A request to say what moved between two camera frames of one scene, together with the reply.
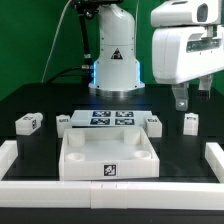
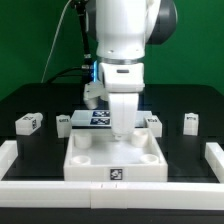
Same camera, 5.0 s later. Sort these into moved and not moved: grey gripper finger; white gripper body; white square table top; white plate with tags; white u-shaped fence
Moved: white square table top; white gripper body; grey gripper finger
Not moved: white u-shaped fence; white plate with tags
